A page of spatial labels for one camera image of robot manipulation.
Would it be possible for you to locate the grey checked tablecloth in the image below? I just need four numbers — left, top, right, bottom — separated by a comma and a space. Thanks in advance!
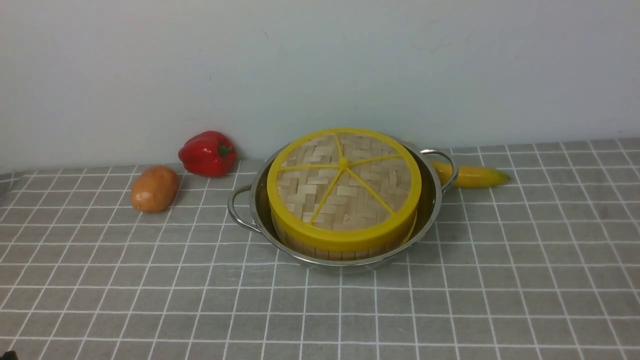
0, 138, 640, 360

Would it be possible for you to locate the yellow banana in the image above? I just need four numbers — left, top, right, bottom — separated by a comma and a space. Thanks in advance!
430, 161, 511, 189

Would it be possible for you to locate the red bell pepper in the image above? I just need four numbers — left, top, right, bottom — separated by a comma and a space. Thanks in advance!
178, 130, 237, 178

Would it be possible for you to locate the stainless steel pot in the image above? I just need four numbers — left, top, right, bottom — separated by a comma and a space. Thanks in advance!
227, 141, 459, 275

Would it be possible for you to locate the brown potato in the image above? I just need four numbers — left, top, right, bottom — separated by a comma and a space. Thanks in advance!
130, 165, 179, 214

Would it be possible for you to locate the yellow rimmed bamboo steamer lid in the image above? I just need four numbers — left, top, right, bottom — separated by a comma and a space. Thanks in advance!
266, 127, 423, 229

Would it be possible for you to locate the yellow rimmed bamboo steamer basket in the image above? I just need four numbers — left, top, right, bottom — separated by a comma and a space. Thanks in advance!
271, 210, 418, 261

